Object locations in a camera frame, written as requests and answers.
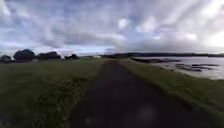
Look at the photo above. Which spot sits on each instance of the dark asphalt path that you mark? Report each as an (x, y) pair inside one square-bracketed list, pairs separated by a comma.
[(116, 96)]

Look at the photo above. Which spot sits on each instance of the dark mud bank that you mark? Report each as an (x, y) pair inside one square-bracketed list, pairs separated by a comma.
[(153, 60)]

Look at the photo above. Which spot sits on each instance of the distant wooded shore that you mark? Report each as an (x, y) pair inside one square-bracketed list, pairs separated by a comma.
[(166, 54)]

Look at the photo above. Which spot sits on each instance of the grass bank strip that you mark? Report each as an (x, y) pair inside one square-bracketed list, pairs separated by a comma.
[(180, 81)]

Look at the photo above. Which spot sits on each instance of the wide grass field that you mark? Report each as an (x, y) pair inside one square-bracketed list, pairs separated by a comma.
[(43, 86)]

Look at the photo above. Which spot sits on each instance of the grey water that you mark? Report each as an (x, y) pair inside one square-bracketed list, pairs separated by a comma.
[(200, 61)]

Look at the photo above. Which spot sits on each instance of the row of dark trees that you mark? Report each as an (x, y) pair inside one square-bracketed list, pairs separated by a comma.
[(24, 55)]

